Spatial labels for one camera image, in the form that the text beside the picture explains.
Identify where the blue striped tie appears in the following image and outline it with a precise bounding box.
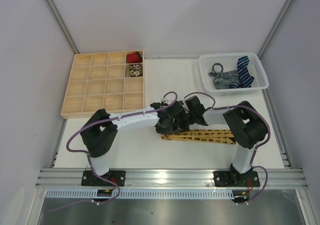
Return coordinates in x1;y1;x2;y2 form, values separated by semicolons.
228;56;255;89

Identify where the left aluminium frame post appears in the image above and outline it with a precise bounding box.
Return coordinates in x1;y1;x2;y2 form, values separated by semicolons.
44;0;79;54

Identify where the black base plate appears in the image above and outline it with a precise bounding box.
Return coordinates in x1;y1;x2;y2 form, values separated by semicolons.
213;170;260;188
81;170;126;187

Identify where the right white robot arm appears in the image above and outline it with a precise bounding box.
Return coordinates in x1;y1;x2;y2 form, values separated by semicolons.
185;95;271;187

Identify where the aluminium mounting rail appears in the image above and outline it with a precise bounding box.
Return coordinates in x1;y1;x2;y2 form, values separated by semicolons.
35;168;308;190

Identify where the wooden compartment tray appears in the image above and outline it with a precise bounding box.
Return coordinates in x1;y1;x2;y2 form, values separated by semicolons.
60;50;145;119

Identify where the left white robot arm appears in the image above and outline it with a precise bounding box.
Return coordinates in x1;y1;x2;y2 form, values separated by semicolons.
80;101;190;176

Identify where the rolled floral tie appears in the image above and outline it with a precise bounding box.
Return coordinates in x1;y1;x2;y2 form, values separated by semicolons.
128;63;143;77

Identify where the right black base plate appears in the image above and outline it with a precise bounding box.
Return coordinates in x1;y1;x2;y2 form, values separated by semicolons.
213;170;260;188

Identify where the right aluminium frame post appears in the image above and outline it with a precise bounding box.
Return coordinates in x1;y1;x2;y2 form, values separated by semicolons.
257;0;295;59

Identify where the yellow patterned tie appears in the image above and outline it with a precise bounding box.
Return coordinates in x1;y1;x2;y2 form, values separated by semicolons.
161;129;237;145

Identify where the white slotted cable duct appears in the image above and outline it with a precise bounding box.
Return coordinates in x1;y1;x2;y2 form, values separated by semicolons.
46;188;235;200

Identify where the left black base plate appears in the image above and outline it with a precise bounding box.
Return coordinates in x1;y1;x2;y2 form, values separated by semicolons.
81;170;126;187

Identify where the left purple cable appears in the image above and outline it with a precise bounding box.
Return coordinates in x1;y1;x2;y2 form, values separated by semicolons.
47;91;180;211

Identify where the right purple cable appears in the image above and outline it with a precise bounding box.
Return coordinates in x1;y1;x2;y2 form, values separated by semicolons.
183;92;272;206

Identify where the rolled red tie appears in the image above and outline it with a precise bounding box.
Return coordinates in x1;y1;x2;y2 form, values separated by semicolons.
126;51;143;64

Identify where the aluminium frame post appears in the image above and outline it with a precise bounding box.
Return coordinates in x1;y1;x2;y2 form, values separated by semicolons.
44;0;79;54
257;0;295;59

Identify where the grey paisley tie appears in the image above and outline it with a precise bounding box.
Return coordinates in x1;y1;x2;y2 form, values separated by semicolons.
208;63;236;90

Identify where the purple cable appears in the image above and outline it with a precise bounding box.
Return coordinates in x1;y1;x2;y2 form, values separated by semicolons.
183;92;272;206
47;91;180;211

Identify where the white plastic basket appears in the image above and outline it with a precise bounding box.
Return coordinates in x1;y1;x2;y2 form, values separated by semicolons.
198;52;269;94

